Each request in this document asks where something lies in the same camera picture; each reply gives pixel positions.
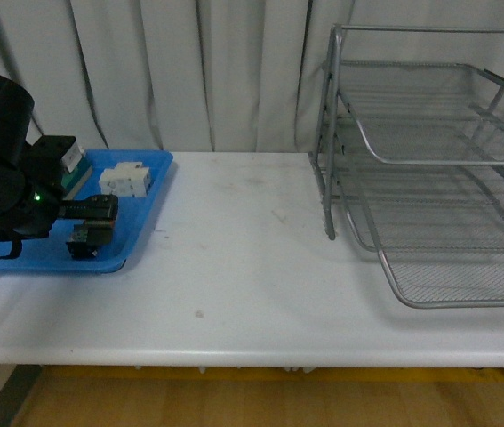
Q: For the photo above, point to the blue plastic tray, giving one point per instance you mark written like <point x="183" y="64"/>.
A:
<point x="51" y="255"/>

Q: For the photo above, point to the red emergency stop button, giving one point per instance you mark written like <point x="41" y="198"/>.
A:
<point x="87" y="238"/>

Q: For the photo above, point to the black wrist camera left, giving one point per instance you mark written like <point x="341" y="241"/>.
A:
<point x="42" y="161"/>

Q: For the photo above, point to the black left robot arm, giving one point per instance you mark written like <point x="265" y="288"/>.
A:
<point x="16" y="107"/>

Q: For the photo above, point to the white pleated curtain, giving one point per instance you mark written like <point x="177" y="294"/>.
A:
<point x="192" y="75"/>

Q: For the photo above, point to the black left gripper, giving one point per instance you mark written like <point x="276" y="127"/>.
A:
<point x="30" y="203"/>

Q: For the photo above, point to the silver mesh tray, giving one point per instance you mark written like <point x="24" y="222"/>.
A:
<point x="442" y="280"/>
<point x="425" y="113"/>
<point x="447" y="210"/>

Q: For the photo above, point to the grey table leg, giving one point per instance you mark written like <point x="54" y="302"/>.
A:
<point x="15" y="391"/>

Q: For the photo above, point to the silver mesh rack frame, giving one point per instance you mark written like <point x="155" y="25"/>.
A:
<point x="328" y="120"/>

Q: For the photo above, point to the green white terminal block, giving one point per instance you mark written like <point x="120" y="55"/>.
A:
<point x="77" y="169"/>

